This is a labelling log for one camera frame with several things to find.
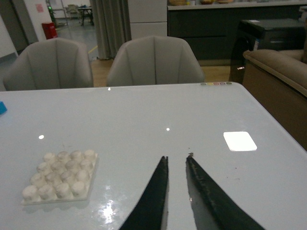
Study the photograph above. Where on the beige sofa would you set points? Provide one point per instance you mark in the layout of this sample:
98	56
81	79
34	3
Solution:
278	80

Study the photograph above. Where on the dark kitchen counter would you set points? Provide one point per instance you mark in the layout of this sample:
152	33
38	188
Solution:
211	29

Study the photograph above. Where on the white studded base plate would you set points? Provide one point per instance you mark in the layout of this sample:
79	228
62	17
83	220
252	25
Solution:
61	177

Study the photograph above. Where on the wicker basket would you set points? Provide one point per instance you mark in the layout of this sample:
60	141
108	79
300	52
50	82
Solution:
177	2

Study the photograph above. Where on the left grey chair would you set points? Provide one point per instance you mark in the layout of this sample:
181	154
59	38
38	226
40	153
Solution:
56	63

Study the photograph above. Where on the grey curtain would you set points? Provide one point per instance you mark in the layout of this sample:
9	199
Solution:
112	26

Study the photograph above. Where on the red bin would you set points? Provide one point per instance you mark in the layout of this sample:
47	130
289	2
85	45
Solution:
49	30

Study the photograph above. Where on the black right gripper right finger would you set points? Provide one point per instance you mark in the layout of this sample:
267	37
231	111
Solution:
212	208

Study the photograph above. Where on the fruit plate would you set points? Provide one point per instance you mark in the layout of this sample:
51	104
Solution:
224	1

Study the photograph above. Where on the right grey chair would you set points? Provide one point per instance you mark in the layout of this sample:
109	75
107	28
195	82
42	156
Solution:
155	60

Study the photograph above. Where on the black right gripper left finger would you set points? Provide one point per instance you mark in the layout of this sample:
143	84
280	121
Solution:
151	211

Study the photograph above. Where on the white refrigerator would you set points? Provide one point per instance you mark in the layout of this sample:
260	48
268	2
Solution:
147	17

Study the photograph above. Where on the blue block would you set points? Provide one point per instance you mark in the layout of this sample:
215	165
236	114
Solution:
3	108

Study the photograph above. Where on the black cabinet box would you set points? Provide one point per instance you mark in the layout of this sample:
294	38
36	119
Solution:
274	34

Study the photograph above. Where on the coloured button strip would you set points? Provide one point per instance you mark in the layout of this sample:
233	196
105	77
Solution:
216	83

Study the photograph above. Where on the grey chair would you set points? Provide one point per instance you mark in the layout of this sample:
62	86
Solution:
56	63
155	60

